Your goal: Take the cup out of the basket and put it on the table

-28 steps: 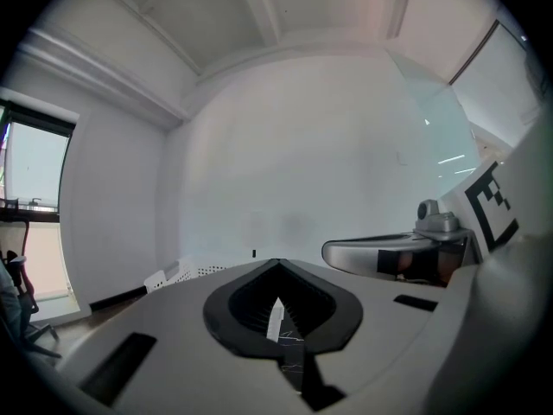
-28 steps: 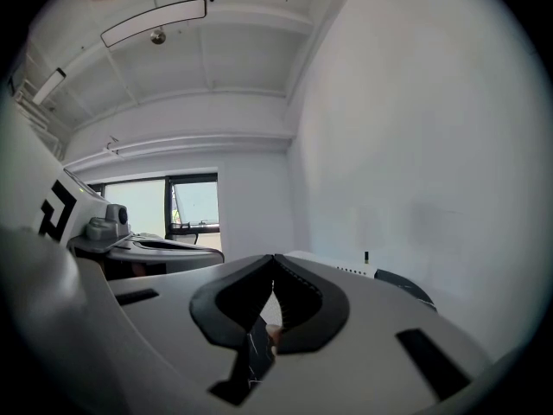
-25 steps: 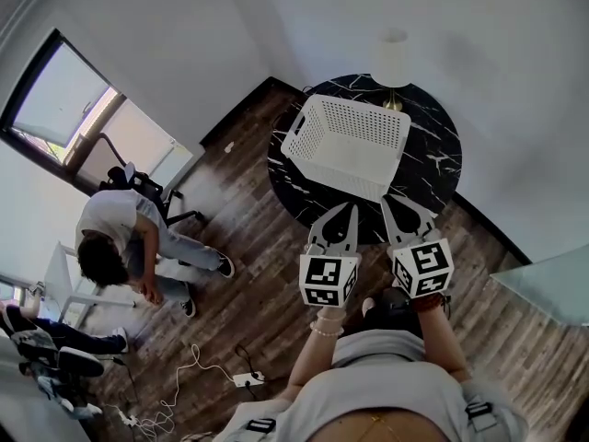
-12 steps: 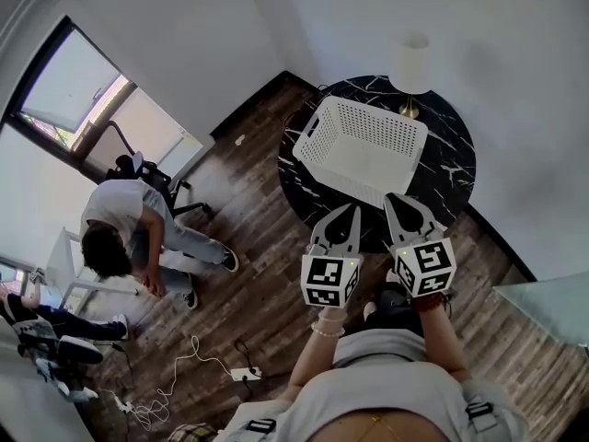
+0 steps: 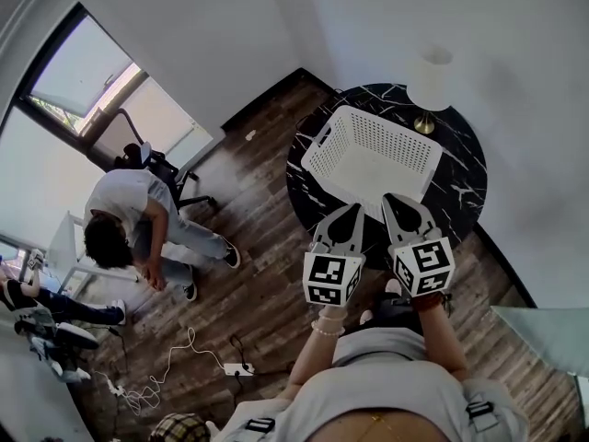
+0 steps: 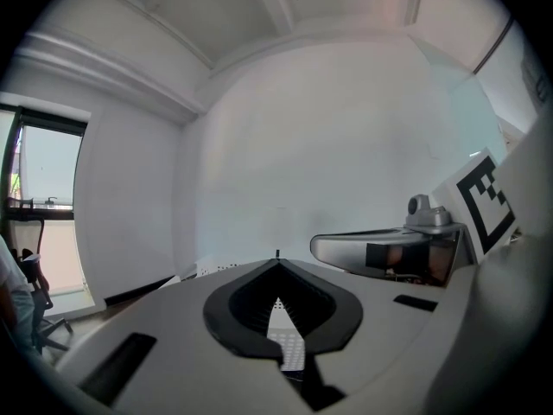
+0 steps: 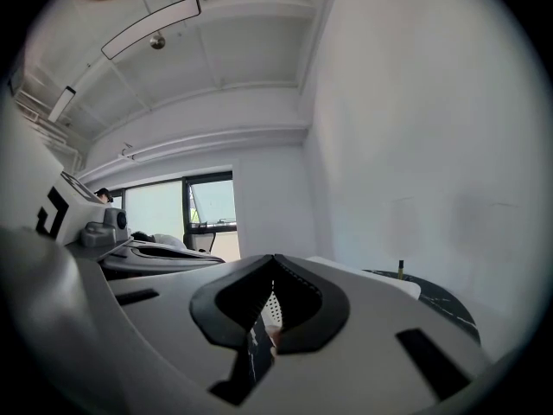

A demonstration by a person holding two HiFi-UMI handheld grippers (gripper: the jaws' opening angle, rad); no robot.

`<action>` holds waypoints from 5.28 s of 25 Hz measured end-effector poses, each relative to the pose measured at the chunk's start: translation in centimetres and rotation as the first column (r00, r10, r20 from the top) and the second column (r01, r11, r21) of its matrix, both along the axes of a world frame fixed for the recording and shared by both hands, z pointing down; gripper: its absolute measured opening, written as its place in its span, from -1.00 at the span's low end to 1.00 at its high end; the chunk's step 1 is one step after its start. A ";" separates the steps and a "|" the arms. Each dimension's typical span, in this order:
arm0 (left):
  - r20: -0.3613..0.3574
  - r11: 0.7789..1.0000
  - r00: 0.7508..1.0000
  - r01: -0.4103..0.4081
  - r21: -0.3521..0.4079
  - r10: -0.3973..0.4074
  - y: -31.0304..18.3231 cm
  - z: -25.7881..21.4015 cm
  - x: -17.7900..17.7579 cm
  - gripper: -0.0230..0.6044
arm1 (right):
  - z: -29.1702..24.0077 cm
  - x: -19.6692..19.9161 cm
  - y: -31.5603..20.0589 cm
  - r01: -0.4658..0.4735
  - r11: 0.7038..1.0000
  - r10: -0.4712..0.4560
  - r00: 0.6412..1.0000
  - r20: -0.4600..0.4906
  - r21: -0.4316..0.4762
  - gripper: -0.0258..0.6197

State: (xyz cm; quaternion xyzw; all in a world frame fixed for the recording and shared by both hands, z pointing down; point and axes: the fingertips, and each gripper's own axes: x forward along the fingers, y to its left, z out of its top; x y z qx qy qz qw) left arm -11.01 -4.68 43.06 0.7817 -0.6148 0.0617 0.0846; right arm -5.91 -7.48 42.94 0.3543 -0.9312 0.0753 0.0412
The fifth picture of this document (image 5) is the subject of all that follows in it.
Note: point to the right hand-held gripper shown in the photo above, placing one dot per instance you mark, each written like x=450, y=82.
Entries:
x=428, y=265

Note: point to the person's grey top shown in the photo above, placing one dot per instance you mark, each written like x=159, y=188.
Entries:
x=382, y=362

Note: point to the black-framed window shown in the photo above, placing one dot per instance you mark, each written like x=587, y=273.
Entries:
x=78, y=62

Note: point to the white perforated plastic basket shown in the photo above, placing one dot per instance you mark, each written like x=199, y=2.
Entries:
x=368, y=154

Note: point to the yellow plaid fabric item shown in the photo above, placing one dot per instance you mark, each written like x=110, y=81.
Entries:
x=179, y=428

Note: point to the person's right forearm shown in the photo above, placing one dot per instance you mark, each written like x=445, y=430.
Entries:
x=437, y=334

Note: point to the white paper scrap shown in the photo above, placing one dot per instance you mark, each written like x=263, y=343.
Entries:
x=250, y=135

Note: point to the frosted glass partition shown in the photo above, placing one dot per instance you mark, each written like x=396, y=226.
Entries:
x=547, y=334

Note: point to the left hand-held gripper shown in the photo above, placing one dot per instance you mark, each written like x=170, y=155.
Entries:
x=329, y=272

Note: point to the red wrist band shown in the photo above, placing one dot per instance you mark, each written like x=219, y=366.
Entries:
x=428, y=301

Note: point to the person's left forearm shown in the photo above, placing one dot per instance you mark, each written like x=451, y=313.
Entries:
x=313, y=357

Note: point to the white table lamp brass base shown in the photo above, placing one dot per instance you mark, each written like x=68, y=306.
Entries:
x=430, y=81

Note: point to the black marble round table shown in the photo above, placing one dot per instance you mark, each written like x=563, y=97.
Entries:
x=460, y=187

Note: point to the white power strip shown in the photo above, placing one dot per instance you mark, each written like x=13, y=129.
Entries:
x=238, y=369

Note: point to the person's pale shoe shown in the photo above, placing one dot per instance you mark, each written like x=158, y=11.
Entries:
x=366, y=317
x=393, y=286

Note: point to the black office chair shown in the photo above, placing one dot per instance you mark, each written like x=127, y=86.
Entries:
x=161, y=166

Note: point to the person's black trousers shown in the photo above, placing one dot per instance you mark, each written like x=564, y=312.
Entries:
x=391, y=313

